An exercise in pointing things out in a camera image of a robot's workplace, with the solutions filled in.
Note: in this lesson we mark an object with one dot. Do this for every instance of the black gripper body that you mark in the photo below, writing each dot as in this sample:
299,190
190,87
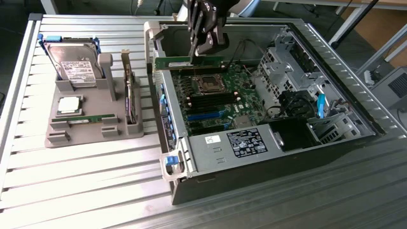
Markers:
202,12

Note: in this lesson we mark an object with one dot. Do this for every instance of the green RAM stick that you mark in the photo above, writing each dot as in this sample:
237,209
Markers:
85,118
172,63

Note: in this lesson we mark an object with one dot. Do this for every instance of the black RAM slot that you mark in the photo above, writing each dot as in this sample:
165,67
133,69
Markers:
213,103
209,95
212,100

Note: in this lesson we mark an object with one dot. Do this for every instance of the CPU socket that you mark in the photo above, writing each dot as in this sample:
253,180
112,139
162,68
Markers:
209,84

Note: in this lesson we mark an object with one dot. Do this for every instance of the metal disk bay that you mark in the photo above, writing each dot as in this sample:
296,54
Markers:
279,69

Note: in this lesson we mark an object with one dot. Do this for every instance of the green motherboard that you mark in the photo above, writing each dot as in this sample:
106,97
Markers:
244,95

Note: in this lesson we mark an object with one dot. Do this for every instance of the graphics card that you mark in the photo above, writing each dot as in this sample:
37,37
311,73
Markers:
128,90

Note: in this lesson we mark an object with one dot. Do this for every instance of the blue expansion slot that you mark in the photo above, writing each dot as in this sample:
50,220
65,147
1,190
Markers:
204,116

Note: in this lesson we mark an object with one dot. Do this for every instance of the black expansion slot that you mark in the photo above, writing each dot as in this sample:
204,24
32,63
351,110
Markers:
206,129

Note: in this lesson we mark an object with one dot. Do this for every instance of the silver chipset heat sink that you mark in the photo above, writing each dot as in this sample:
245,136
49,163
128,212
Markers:
242,122

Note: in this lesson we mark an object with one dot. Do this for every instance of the white desk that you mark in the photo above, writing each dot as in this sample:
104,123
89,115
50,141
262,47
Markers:
317,3

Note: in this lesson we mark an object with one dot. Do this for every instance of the hard disk with blue carrier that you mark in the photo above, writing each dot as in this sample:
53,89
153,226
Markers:
76,66

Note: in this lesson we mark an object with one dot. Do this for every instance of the grey power supply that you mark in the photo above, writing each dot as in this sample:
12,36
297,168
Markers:
209,152

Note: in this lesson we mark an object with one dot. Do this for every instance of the black tripod pole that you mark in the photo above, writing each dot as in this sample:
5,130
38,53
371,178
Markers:
352,23

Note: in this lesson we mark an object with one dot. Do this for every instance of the silver CPU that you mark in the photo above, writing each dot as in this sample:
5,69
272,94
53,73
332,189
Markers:
69,105

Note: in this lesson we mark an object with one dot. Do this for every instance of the grey parts rack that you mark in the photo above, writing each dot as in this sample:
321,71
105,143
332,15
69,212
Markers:
92,131

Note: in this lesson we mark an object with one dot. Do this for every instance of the open black PC case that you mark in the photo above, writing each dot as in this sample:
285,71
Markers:
253,176

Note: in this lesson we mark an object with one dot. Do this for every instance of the grey box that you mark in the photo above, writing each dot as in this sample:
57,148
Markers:
392,88

